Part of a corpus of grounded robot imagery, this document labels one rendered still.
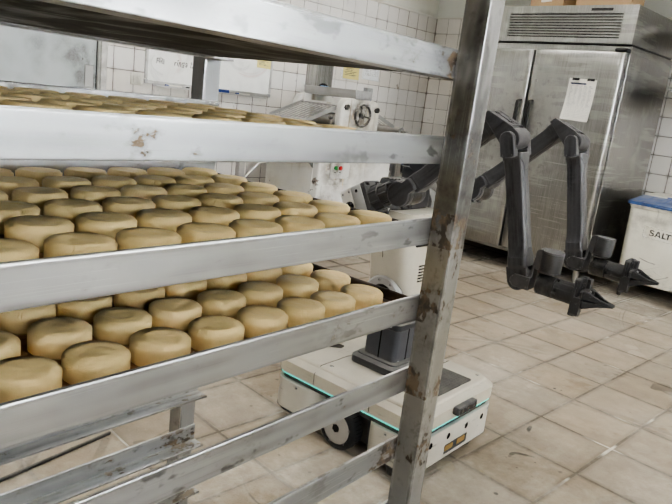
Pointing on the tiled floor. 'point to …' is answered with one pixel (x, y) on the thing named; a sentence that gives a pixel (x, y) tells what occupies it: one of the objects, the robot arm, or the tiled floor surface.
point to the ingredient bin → (650, 237)
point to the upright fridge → (605, 197)
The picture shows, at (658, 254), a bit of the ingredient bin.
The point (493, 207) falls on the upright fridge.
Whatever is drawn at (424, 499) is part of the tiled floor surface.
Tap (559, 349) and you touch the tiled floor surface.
